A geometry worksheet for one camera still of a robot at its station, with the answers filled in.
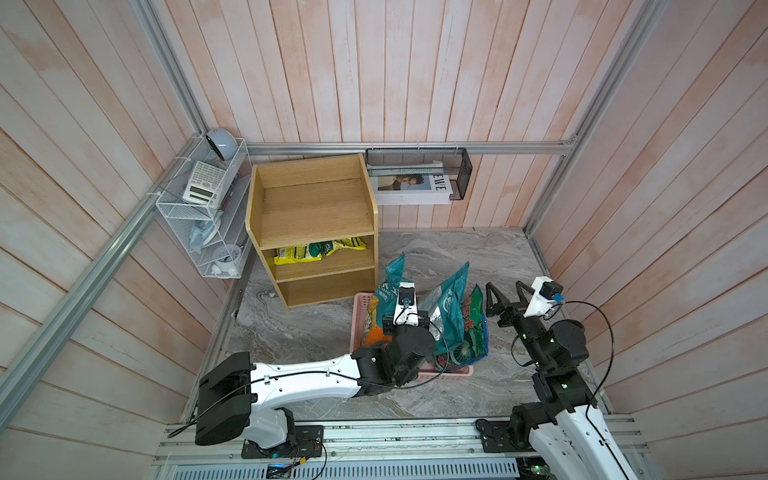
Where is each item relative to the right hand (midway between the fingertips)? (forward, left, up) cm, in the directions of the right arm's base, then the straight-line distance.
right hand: (501, 281), depth 71 cm
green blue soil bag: (-12, +6, -11) cm, 17 cm away
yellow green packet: (+14, +53, -7) cm, 55 cm away
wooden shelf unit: (+24, +52, +5) cm, 57 cm away
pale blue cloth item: (+14, +81, +2) cm, 82 cm away
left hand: (-3, +23, -2) cm, 23 cm away
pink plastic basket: (+1, +37, -20) cm, 42 cm away
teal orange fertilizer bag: (-4, +13, -7) cm, 15 cm away
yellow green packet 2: (+18, +40, -6) cm, 44 cm away
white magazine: (+38, +21, +1) cm, 43 cm away
